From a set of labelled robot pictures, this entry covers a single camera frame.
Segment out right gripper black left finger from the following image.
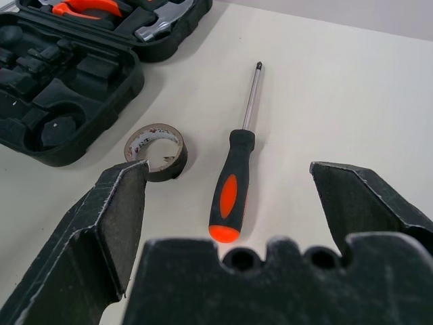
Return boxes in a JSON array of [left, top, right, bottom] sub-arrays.
[[0, 159, 151, 325]]

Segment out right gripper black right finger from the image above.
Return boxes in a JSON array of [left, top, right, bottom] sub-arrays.
[[309, 161, 433, 258]]

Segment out tape measure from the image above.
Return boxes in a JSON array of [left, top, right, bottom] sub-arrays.
[[124, 123, 188, 183]]

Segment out black orange phillips screwdriver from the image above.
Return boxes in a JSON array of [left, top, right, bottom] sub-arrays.
[[208, 60, 267, 244]]

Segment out black tool case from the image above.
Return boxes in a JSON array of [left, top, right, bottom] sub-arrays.
[[0, 0, 213, 167]]

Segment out steel claw hammer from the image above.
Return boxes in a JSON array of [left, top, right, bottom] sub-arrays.
[[134, 0, 204, 43]]

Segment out orange handled pliers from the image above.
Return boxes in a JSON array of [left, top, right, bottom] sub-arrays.
[[37, 0, 128, 18]]

